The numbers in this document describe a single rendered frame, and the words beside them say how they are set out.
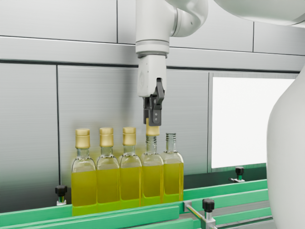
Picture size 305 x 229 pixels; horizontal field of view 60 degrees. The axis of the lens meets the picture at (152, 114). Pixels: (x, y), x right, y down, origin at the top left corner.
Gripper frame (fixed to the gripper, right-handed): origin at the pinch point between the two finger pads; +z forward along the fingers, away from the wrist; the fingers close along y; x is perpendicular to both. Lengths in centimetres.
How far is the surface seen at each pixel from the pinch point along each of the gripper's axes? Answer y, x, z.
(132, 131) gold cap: 0.1, -5.3, 3.3
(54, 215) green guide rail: -4.9, -24.0, 24.3
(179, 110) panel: -13.7, 14.0, -0.9
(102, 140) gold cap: -0.6, -12.5, 5.4
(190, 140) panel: -13.7, 18.2, 9.2
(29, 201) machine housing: -16.7, -30.8, 24.4
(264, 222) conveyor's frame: 4.0, 33.3, 31.0
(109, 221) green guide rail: 4.6, -11.9, 23.4
